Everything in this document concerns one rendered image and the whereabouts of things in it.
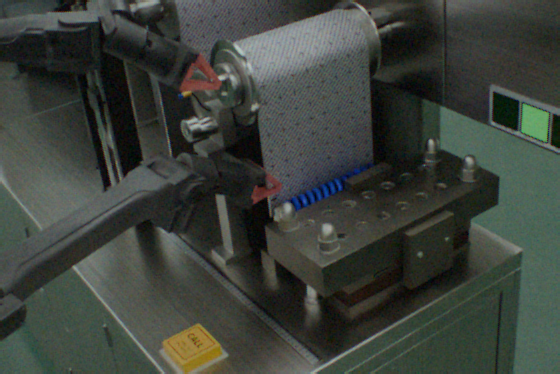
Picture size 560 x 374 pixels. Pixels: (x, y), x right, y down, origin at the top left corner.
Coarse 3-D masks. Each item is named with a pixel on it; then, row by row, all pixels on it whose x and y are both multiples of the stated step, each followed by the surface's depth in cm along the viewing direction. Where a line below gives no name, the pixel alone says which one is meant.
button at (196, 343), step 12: (180, 336) 126; (192, 336) 126; (204, 336) 126; (168, 348) 124; (180, 348) 124; (192, 348) 124; (204, 348) 123; (216, 348) 124; (180, 360) 121; (192, 360) 122; (204, 360) 123
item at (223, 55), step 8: (360, 24) 137; (368, 32) 137; (368, 40) 137; (368, 48) 138; (216, 56) 132; (224, 56) 129; (232, 56) 127; (216, 64) 132; (240, 64) 126; (240, 72) 127; (248, 80) 126; (248, 88) 126; (248, 96) 127; (248, 104) 128; (240, 112) 132; (248, 112) 130
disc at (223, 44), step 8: (224, 40) 128; (216, 48) 131; (224, 48) 129; (232, 48) 126; (240, 56) 125; (248, 64) 124; (248, 72) 125; (256, 88) 125; (256, 96) 126; (256, 104) 126; (232, 112) 135; (256, 112) 128; (240, 120) 133; (248, 120) 131
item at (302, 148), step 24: (336, 96) 137; (360, 96) 140; (288, 120) 132; (312, 120) 135; (336, 120) 139; (360, 120) 142; (264, 144) 131; (288, 144) 134; (312, 144) 137; (336, 144) 141; (360, 144) 144; (264, 168) 134; (288, 168) 136; (312, 168) 140; (336, 168) 143; (288, 192) 138
